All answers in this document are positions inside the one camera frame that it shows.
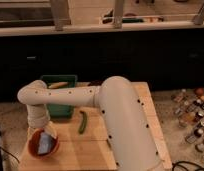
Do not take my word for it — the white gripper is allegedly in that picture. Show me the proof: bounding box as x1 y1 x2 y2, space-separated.
30 120 58 140

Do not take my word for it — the blue-grey sponge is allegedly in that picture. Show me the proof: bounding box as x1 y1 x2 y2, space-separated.
37 132 52 155

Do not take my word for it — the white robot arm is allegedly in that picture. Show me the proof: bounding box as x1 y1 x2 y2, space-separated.
17 76 164 171

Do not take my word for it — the orange-red bowl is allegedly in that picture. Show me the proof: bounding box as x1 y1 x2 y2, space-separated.
28 129 59 159

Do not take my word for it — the dark maroon bowl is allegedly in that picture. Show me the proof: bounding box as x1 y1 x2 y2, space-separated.
88 80 103 86

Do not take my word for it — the green plastic tray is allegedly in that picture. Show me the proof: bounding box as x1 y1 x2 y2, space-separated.
40 75 77 118

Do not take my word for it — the yellow corn cob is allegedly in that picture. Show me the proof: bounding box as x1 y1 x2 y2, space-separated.
48 82 68 89

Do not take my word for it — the green cucumber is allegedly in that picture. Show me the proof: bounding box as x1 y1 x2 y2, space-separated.
78 111 88 134

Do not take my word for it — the wooden table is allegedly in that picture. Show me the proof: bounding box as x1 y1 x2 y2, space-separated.
19 82 172 171

